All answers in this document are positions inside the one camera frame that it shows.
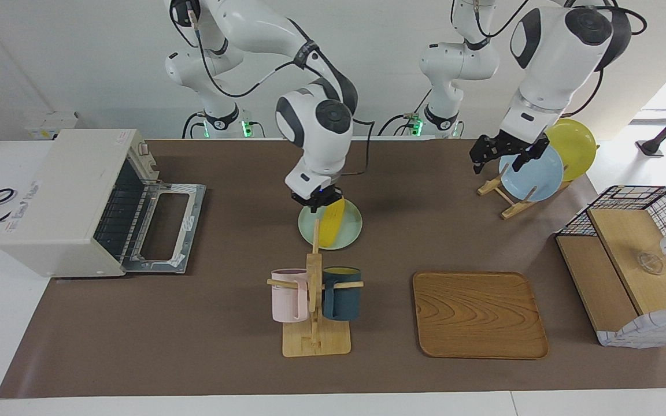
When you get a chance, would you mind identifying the pale green plate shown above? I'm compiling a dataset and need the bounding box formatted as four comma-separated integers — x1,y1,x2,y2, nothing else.
298,198,363,251

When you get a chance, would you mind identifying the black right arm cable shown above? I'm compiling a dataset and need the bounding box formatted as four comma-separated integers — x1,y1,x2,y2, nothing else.
194,12,375,177

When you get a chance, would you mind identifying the wooden mug rack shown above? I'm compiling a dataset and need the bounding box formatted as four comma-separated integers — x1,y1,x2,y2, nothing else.
267,218,364,358

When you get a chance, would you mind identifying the wooden tray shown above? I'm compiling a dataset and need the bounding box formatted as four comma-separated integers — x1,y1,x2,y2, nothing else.
412,271,550,360

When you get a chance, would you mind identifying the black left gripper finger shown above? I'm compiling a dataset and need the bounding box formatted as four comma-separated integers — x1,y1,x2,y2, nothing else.
512,134,550,172
469,136,498,174

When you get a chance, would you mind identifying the white checkered cloth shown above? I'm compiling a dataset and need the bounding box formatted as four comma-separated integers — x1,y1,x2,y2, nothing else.
597,304,666,349

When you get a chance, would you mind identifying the yellow corn cob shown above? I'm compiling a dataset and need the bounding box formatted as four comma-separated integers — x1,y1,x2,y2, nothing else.
318,198,346,248

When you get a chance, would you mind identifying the small clear glass item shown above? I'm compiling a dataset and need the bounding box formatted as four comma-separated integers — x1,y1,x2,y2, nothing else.
637,251,665,275

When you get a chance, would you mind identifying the dark blue mug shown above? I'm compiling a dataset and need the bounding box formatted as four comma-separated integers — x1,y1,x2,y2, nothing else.
321,266,362,322

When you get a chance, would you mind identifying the pink mug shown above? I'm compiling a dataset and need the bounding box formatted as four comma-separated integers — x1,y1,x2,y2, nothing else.
270,269,309,323

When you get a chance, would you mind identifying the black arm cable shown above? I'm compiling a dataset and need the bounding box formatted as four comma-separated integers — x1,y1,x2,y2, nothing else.
194,12,375,177
558,3,649,116

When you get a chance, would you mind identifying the wooden shelf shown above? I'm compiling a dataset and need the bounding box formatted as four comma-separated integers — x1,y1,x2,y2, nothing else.
556,207,666,347

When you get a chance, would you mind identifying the yellow plate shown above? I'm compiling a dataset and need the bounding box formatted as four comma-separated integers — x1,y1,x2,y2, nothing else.
544,118,598,183

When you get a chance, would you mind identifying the light blue plate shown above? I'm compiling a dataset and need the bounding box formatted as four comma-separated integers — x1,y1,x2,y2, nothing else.
498,144,565,203

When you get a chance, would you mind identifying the oven door with glass window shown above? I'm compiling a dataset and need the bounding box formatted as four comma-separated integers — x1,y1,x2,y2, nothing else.
122,183,206,275

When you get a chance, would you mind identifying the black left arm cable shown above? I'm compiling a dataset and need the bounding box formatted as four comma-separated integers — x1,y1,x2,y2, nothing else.
558,3,649,116

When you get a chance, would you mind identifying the wooden plate rack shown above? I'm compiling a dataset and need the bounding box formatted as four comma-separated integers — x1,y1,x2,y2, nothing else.
478,164,571,220

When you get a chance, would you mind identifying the brown table mat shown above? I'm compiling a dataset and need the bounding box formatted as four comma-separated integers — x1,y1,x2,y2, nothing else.
0,139,666,399

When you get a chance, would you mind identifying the white toaster oven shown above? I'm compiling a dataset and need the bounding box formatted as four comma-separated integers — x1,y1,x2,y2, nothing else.
0,128,163,279

